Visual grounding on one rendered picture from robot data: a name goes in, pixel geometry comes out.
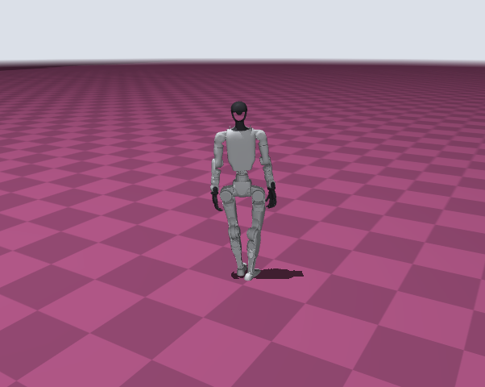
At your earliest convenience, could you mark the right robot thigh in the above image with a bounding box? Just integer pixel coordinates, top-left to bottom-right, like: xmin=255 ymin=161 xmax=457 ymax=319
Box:
xmin=247 ymin=185 xmax=266 ymax=241

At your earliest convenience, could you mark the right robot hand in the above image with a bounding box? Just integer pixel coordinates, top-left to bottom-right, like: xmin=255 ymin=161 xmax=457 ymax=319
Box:
xmin=265 ymin=182 xmax=276 ymax=208

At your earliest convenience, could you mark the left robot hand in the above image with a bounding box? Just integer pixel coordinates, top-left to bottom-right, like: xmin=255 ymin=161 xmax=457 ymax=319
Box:
xmin=211 ymin=186 xmax=223 ymax=211

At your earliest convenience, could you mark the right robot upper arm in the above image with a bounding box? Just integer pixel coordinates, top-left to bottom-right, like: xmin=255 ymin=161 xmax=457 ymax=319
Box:
xmin=254 ymin=130 xmax=270 ymax=165

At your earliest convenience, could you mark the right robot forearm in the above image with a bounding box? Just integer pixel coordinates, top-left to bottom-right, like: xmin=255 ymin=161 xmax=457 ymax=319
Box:
xmin=263 ymin=156 xmax=276 ymax=188

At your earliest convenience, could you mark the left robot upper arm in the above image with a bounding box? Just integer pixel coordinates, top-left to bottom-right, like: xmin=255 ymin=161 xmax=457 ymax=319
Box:
xmin=213 ymin=131 xmax=226 ymax=168

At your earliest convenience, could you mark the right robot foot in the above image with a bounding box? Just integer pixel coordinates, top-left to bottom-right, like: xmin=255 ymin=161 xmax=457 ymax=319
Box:
xmin=244 ymin=268 xmax=261 ymax=281

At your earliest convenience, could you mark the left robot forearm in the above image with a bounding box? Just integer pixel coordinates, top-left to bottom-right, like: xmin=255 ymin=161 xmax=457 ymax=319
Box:
xmin=210 ymin=159 xmax=221 ymax=192

